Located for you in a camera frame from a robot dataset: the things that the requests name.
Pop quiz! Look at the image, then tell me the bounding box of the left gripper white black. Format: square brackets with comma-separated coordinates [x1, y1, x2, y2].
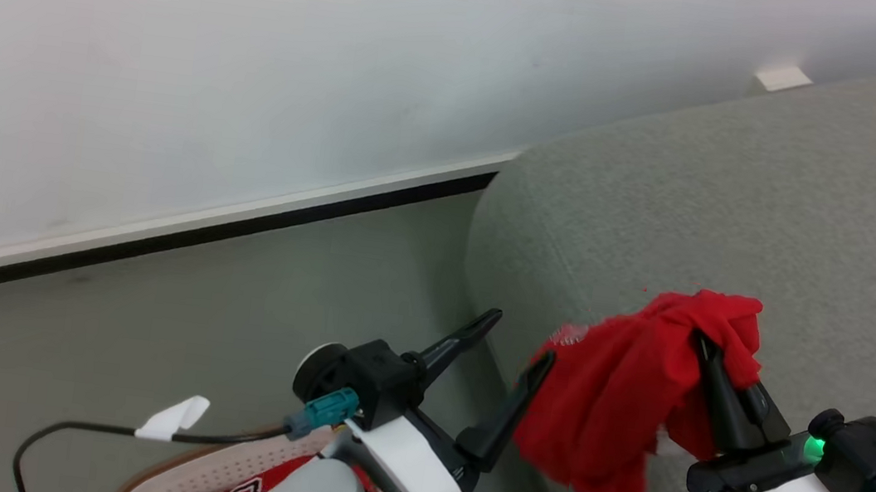
[335, 293, 562, 492]

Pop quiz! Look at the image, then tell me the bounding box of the red garment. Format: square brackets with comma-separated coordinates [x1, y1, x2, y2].
[505, 269, 771, 492]

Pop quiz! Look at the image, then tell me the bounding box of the perforated pink laundry basket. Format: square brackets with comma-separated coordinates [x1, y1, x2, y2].
[110, 402, 349, 492]

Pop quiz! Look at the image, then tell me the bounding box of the grey-green fabric sofa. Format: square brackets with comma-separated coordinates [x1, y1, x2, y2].
[436, 0, 876, 492]

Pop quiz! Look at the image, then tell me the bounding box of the white black baseboard strip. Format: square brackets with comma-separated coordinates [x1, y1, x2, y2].
[0, 89, 518, 377]

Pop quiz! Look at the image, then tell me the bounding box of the teal left cable connector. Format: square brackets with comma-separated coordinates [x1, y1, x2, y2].
[284, 381, 363, 447]

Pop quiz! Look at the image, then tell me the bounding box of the white cable tag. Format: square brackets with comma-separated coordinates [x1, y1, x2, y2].
[134, 387, 212, 447]

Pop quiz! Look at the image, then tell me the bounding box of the small white wall block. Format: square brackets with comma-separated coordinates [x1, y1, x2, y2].
[752, 61, 815, 98]

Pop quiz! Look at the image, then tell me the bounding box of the thin black cable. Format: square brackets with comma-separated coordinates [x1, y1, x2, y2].
[9, 392, 293, 492]

